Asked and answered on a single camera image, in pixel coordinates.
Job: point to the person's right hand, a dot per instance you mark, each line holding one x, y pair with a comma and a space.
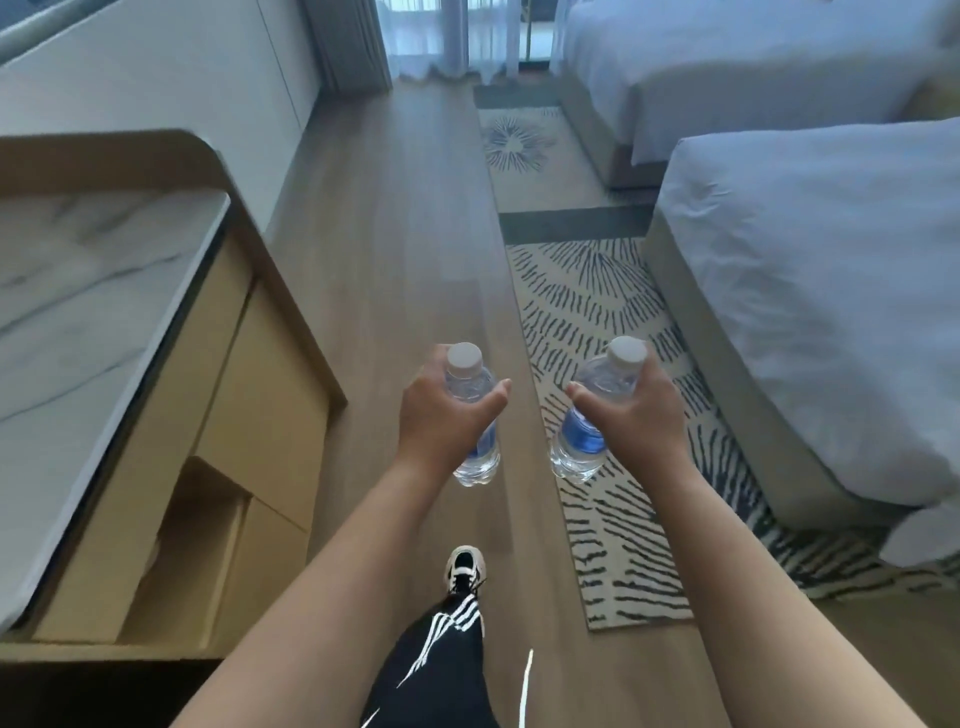
645, 427

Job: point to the person's left hand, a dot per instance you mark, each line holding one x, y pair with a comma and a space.
431, 424

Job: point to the person's right thumb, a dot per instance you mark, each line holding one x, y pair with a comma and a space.
592, 403

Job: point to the person's left thumb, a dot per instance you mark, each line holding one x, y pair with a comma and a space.
489, 401

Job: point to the clear water bottle blue label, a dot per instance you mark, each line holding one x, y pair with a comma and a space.
474, 427
592, 420

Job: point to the person's right forearm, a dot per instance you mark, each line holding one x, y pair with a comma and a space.
757, 607

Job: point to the person's left forearm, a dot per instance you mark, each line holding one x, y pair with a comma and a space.
322, 592

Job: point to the beige striped pattern rug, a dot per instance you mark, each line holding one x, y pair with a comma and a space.
600, 360

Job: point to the black and white sneaker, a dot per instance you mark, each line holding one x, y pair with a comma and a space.
465, 570

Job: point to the white bed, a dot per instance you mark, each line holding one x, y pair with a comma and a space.
817, 300
742, 67

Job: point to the black striped track pants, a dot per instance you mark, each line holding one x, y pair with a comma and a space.
435, 667

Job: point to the wooden desk with marble top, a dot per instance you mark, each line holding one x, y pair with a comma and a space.
127, 375

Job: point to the white sheer curtain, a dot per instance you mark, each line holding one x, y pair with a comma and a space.
457, 37

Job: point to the grey drape curtain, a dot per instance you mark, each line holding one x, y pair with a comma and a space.
349, 41

